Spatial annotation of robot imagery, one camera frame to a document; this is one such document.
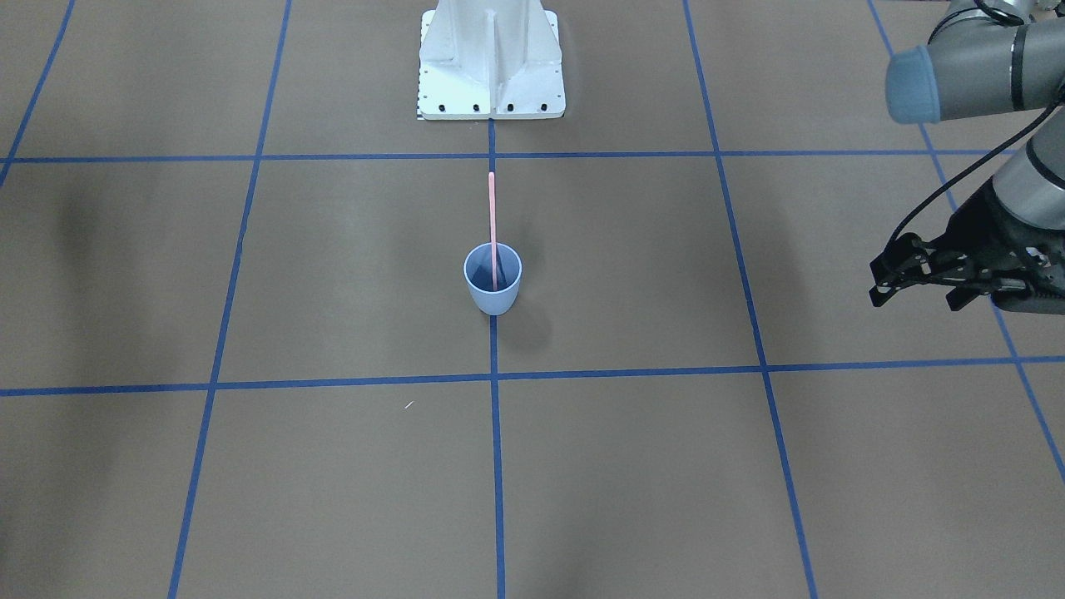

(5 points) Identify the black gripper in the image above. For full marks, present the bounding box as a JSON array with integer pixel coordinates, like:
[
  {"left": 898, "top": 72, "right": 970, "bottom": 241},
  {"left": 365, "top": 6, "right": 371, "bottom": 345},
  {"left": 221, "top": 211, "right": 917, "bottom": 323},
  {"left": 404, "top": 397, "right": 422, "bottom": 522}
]
[{"left": 869, "top": 182, "right": 1064, "bottom": 315}]

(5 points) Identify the light blue plastic cup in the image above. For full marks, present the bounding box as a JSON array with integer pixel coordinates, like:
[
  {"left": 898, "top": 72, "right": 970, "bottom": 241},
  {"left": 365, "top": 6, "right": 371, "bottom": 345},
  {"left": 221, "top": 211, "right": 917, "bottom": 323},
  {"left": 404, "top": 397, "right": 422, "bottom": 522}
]
[{"left": 463, "top": 243, "right": 524, "bottom": 317}]

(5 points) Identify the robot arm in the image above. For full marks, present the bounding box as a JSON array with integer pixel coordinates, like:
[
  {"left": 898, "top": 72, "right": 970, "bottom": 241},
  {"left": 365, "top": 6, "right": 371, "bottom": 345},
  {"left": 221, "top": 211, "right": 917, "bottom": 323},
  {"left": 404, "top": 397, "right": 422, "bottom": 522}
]
[{"left": 869, "top": 1, "right": 1064, "bottom": 315}]

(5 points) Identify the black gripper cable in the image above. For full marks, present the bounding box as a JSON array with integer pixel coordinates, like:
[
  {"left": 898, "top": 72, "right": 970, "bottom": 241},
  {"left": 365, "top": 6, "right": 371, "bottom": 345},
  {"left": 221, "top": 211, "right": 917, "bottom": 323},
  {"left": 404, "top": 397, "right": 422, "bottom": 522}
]
[{"left": 884, "top": 104, "right": 1065, "bottom": 259}]

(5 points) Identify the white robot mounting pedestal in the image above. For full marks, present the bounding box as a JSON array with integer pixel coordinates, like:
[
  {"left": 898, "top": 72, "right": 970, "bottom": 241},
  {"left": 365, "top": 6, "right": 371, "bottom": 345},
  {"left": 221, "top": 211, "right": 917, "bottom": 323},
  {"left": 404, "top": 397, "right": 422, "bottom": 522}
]
[{"left": 416, "top": 1, "right": 567, "bottom": 122}]

